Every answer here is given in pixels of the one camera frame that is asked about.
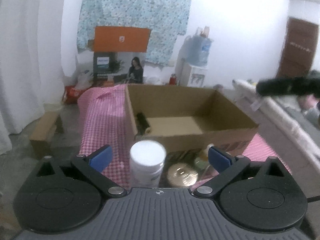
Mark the orange Philips product box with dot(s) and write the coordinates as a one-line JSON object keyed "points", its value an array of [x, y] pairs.
{"points": [[113, 49]]}

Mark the white curtain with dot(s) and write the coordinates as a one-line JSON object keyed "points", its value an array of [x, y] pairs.
{"points": [[31, 71]]}

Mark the brown cardboard box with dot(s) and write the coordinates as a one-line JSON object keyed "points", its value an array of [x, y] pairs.
{"points": [[185, 118]]}

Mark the blue water jug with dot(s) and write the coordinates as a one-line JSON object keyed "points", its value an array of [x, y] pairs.
{"points": [[199, 48]]}

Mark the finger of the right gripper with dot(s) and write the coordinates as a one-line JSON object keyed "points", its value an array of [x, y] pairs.
{"points": [[299, 86]]}

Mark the floral blue wall cloth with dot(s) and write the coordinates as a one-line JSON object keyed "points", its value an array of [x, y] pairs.
{"points": [[167, 19]]}

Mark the grey quilted sofa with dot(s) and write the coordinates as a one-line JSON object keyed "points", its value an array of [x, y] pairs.
{"points": [[294, 125]]}

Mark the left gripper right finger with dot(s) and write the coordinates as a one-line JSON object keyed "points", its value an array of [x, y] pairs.
{"points": [[229, 169]]}

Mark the green dropper bottle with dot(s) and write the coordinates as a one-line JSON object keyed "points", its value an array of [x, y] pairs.
{"points": [[201, 162]]}

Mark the white water dispenser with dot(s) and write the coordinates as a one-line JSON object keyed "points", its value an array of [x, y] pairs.
{"points": [[190, 75]]}

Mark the small cardboard box on floor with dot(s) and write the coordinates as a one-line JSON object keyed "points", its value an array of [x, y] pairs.
{"points": [[41, 137]]}

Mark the red fire extinguisher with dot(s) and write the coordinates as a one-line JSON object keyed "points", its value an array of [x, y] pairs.
{"points": [[173, 79]]}

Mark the black cylinder tube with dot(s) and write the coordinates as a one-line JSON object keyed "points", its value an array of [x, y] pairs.
{"points": [[144, 125]]}

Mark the white fluffy blanket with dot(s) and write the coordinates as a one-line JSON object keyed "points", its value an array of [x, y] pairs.
{"points": [[244, 89]]}

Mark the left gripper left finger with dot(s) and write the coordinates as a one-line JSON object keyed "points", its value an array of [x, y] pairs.
{"points": [[91, 167]]}

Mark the pink checkered tablecloth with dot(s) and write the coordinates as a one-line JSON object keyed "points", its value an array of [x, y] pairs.
{"points": [[102, 122]]}

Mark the red snack bag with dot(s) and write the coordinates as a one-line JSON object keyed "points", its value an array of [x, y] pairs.
{"points": [[71, 95]]}

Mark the gold lid cosmetic jar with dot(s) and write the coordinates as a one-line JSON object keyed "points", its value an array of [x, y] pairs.
{"points": [[181, 175]]}

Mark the brown wooden door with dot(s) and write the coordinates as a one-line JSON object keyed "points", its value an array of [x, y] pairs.
{"points": [[299, 48]]}

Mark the white vitamin bottle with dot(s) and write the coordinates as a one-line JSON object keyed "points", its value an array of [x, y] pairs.
{"points": [[147, 159]]}

